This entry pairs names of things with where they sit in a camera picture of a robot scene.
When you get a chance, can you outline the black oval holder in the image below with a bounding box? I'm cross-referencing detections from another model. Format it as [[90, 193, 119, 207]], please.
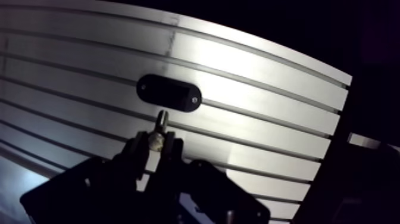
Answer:
[[136, 73, 202, 113]]

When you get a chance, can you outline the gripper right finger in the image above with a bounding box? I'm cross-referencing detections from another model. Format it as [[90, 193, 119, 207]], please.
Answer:
[[146, 131, 271, 224]]

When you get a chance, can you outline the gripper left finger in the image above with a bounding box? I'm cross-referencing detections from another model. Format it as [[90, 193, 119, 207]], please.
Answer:
[[20, 130, 149, 224]]

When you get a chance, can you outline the steel bolt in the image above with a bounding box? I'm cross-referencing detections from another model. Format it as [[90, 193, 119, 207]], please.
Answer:
[[148, 110, 170, 153]]

